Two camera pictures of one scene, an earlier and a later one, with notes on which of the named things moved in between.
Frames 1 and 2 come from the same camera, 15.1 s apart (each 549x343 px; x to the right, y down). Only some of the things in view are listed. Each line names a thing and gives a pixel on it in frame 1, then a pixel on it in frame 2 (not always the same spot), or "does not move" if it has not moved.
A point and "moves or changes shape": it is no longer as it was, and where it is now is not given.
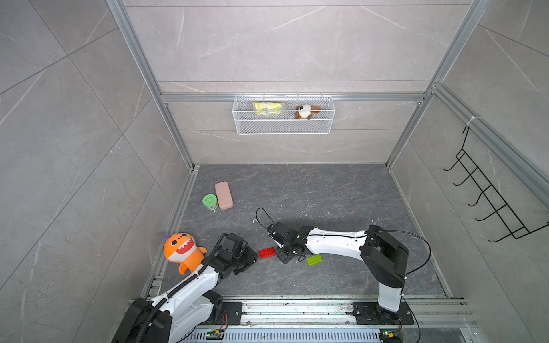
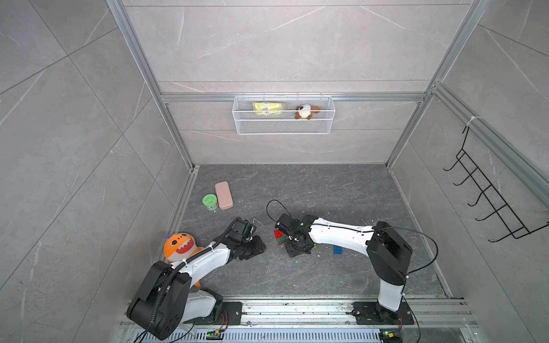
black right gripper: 283,258 → 292,252
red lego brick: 266,253 moves or changes shape
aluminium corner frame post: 119,11 does not move
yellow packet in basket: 268,106 does not move
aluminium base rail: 328,319 does not move
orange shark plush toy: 182,248 does not move
